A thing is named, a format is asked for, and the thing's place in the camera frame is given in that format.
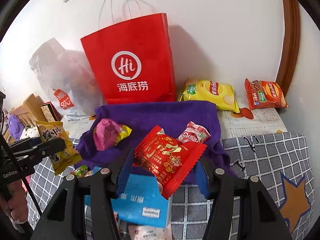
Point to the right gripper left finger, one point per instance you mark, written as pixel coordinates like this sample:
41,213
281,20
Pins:
106,184

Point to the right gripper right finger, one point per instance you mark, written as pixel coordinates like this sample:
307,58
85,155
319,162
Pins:
259,217

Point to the green snack packet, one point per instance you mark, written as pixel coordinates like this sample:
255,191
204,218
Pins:
81,171

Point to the blue tissue pack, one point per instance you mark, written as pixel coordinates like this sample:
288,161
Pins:
141,203

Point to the pink and yellow snack packet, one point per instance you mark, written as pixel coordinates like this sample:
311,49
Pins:
108,134

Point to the red gold snack packet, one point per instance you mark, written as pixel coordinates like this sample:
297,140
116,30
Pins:
168,159

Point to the white red candy packet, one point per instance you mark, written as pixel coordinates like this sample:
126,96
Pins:
194,133

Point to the left hand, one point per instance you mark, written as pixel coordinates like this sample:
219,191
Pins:
17,204

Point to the brown framed box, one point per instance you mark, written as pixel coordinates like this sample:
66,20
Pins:
50,113

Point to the grey checked tablecloth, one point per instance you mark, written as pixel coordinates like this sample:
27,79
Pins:
281,161

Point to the white plastic Miniso bag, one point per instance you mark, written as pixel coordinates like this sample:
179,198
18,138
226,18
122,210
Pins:
66,78

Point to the purple towel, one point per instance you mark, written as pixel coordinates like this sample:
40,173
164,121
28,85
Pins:
173,117

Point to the red chips bag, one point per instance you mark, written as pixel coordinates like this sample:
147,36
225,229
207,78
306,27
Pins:
264,94

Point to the yellow chips bag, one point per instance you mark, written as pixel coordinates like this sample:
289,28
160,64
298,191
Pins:
220,94

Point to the red paper shopping bag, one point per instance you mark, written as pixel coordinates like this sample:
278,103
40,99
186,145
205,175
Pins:
132,60

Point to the brown wooden door frame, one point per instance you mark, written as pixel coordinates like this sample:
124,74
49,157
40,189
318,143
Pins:
291,44

